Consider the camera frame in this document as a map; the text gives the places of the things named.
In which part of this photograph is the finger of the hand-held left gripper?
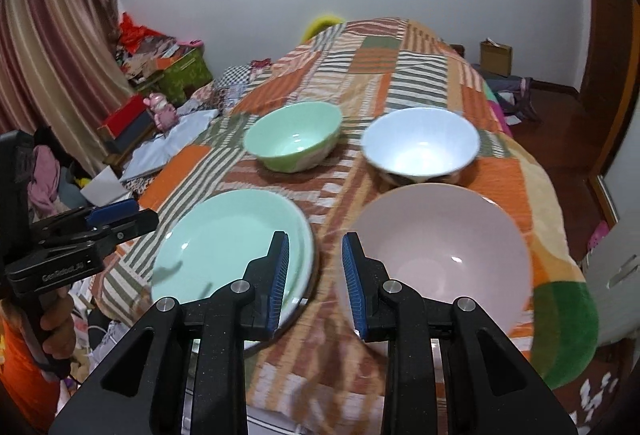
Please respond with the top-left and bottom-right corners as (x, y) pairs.
(36, 209), (160, 252)
(85, 199), (140, 225)

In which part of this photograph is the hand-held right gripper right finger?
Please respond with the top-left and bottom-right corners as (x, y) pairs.
(341, 231), (578, 435)

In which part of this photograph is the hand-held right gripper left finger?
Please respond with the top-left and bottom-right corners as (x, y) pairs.
(47, 231), (291, 435)

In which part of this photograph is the mint green plate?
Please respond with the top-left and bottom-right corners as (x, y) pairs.
(150, 189), (316, 316)

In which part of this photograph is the pink bowl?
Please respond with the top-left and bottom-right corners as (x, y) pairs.
(334, 184), (532, 356)

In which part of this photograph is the mint green bowl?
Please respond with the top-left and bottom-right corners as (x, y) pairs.
(243, 101), (344, 173)

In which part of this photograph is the white spotted bowl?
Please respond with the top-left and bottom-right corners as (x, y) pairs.
(361, 108), (481, 188)

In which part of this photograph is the person's left hand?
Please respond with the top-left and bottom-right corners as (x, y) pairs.
(40, 287), (77, 368)

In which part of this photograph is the white box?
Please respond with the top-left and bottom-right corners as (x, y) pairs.
(80, 165), (127, 207)

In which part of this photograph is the grey blue cushion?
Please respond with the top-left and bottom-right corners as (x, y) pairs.
(54, 165), (97, 208)

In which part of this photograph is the wooden stool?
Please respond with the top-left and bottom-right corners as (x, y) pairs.
(105, 140), (146, 167)

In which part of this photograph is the pink garment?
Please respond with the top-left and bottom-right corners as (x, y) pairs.
(27, 145), (63, 216)

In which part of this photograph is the grey box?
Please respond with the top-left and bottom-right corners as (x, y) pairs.
(105, 118), (156, 153)

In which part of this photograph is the white cloth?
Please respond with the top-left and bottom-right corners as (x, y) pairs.
(120, 108), (221, 181)

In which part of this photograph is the red box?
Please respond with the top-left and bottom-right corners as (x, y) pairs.
(97, 95), (151, 136)

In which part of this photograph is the pink bunny toy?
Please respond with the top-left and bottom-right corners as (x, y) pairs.
(143, 92), (178, 132)

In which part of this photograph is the pile of papers and bags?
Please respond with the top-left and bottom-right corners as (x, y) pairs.
(115, 32), (181, 83)

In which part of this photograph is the green storage box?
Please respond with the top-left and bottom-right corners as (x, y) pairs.
(160, 46), (213, 106)

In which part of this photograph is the checkered patterned quilt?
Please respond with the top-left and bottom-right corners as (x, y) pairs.
(180, 59), (273, 116)

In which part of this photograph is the red plastic bag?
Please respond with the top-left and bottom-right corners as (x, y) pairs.
(117, 12), (151, 51)

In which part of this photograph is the striped brown curtain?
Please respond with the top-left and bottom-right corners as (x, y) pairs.
(0, 0), (131, 176)

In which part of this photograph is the striped patchwork blanket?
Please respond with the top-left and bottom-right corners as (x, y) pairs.
(100, 18), (601, 416)

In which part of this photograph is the dark clothes pile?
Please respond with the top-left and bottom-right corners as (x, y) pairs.
(482, 76), (541, 126)

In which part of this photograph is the pink slipper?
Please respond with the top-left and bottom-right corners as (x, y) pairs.
(590, 221), (611, 248)

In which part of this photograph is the white heart wardrobe door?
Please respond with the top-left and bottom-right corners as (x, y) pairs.
(582, 155), (640, 348)

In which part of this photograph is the yellow foam tube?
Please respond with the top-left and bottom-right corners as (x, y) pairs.
(301, 12), (346, 41)

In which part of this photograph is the brown cardboard box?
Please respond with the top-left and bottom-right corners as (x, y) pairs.
(480, 39), (513, 77)

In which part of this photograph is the floral bed sheet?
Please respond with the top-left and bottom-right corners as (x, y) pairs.
(575, 372), (621, 426)

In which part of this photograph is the dark wooden door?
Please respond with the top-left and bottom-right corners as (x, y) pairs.
(575, 0), (640, 226)

